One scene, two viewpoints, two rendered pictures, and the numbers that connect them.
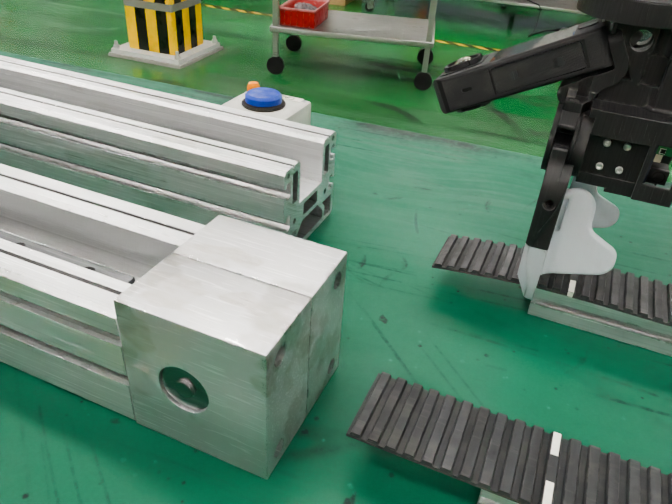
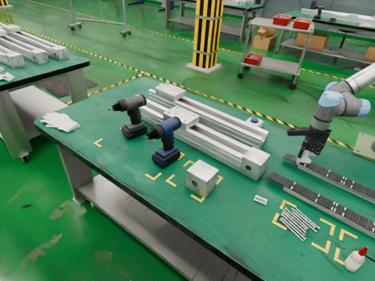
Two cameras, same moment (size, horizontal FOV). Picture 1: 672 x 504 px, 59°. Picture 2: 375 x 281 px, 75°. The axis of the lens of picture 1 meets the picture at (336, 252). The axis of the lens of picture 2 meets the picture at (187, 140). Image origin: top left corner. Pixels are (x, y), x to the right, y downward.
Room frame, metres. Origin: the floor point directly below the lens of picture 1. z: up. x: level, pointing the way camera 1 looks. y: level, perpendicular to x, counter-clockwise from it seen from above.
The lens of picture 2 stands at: (-0.64, 0.12, 1.56)
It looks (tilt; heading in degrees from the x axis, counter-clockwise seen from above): 36 degrees down; 16
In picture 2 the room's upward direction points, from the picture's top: 4 degrees clockwise
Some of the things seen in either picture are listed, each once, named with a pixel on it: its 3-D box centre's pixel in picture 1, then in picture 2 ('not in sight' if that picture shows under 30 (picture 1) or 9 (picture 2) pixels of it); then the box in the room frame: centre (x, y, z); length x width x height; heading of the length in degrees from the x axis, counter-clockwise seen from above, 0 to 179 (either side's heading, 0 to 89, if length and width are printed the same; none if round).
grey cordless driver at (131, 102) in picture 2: not in sight; (128, 118); (0.31, 0.71, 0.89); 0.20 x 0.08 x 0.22; 145
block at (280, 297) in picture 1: (251, 325); (255, 161); (0.28, 0.05, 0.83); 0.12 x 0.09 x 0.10; 159
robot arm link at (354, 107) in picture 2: not in sight; (350, 105); (0.43, -0.26, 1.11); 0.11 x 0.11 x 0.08; 17
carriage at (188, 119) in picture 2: not in sight; (181, 119); (0.43, 0.47, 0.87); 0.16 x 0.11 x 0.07; 69
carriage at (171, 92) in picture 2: not in sight; (170, 93); (0.69, 0.63, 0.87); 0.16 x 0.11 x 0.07; 69
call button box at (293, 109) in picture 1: (260, 131); (252, 125); (0.62, 0.09, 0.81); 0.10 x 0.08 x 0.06; 159
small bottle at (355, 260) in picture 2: not in sight; (357, 257); (-0.08, -0.30, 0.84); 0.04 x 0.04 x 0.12
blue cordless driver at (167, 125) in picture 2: not in sight; (161, 144); (0.16, 0.47, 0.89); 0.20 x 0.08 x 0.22; 156
